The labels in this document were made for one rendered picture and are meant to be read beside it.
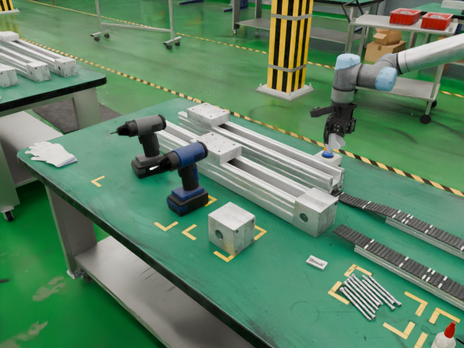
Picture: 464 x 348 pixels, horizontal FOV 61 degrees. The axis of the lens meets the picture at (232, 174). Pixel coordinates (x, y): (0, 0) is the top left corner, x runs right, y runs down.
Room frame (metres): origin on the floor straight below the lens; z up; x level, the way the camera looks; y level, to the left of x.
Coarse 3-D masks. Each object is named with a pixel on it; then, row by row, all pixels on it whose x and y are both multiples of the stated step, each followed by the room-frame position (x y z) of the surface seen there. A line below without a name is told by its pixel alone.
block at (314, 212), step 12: (312, 192) 1.02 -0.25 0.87; (324, 192) 1.02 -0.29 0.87; (300, 204) 0.96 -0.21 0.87; (312, 204) 0.95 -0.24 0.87; (324, 204) 0.95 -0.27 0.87; (336, 204) 0.98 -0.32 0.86; (300, 216) 0.96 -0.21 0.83; (312, 216) 0.93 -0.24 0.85; (324, 216) 0.93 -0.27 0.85; (300, 228) 0.95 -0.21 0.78; (312, 228) 0.92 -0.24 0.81; (324, 228) 0.94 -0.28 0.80
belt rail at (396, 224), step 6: (390, 222) 0.98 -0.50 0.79; (396, 222) 0.97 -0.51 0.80; (402, 228) 0.95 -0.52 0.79; (408, 228) 0.94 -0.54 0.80; (414, 234) 0.93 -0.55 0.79; (420, 234) 0.92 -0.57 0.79; (426, 240) 0.90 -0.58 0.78; (432, 240) 0.90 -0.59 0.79; (438, 240) 0.88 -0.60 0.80; (438, 246) 0.88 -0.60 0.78; (444, 246) 0.87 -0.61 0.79; (450, 246) 0.86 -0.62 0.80; (450, 252) 0.85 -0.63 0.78; (456, 252) 0.84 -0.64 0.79; (462, 252) 0.83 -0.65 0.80; (462, 258) 0.83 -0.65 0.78
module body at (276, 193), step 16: (176, 128) 1.50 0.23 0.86; (160, 144) 1.45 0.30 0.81; (176, 144) 1.38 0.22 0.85; (208, 160) 1.25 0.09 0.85; (240, 160) 1.23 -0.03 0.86; (208, 176) 1.25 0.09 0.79; (224, 176) 1.19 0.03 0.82; (240, 176) 1.13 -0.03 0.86; (256, 176) 1.18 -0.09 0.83; (272, 176) 1.13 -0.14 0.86; (240, 192) 1.13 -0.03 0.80; (256, 192) 1.08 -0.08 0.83; (272, 192) 1.03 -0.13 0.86; (288, 192) 1.08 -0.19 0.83; (304, 192) 1.04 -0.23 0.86; (272, 208) 1.03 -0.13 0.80; (288, 208) 0.99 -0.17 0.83
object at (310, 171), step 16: (192, 128) 1.62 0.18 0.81; (208, 128) 1.53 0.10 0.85; (224, 128) 1.56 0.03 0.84; (240, 128) 1.50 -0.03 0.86; (240, 144) 1.41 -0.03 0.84; (256, 144) 1.36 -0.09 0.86; (272, 144) 1.38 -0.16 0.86; (256, 160) 1.33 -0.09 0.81; (272, 160) 1.28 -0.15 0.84; (288, 160) 1.23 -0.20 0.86; (304, 160) 1.27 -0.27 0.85; (320, 160) 1.24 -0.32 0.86; (288, 176) 1.23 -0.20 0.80; (304, 176) 1.18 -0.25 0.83; (320, 176) 1.13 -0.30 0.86; (336, 176) 1.17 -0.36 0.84
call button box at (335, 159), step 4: (320, 152) 1.35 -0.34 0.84; (332, 152) 1.35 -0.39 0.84; (316, 156) 1.31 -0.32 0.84; (320, 156) 1.32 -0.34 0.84; (324, 156) 1.31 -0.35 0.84; (332, 156) 1.31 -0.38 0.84; (336, 156) 1.32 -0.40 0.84; (340, 156) 1.32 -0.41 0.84; (328, 160) 1.28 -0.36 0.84; (332, 160) 1.28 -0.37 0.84; (336, 160) 1.29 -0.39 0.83; (340, 160) 1.32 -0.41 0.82; (336, 164) 1.30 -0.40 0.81
